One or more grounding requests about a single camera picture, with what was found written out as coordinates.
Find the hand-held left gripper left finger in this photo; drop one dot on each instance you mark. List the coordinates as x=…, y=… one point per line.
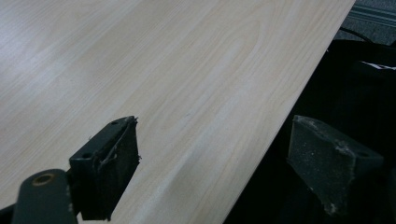
x=104, y=161

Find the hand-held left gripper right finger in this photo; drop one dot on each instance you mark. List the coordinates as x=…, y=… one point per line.
x=323, y=161

